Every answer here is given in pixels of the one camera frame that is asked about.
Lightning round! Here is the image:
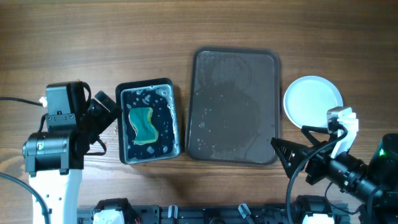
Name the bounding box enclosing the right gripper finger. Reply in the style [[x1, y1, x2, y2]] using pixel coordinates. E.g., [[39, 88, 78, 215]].
[[301, 126, 329, 146], [271, 138, 311, 178]]

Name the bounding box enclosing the white plate top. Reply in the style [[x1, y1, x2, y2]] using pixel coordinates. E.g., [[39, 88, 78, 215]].
[[283, 76, 343, 128]]

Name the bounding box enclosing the green yellow sponge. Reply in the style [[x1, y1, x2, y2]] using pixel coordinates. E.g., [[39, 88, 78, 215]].
[[129, 107, 159, 145]]

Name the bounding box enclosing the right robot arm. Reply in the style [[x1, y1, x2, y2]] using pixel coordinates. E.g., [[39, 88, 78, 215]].
[[271, 124, 397, 223]]

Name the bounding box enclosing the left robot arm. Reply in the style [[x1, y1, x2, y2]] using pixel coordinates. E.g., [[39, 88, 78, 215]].
[[22, 81, 122, 223]]

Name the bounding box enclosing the brown plastic tray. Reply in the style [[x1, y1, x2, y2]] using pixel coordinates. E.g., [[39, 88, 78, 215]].
[[185, 46, 280, 166]]

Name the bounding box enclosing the black water basin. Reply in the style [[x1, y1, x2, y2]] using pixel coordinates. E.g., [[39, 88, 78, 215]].
[[116, 78, 181, 165]]

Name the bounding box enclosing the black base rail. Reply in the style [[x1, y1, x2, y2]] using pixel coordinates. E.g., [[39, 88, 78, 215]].
[[76, 195, 351, 223]]

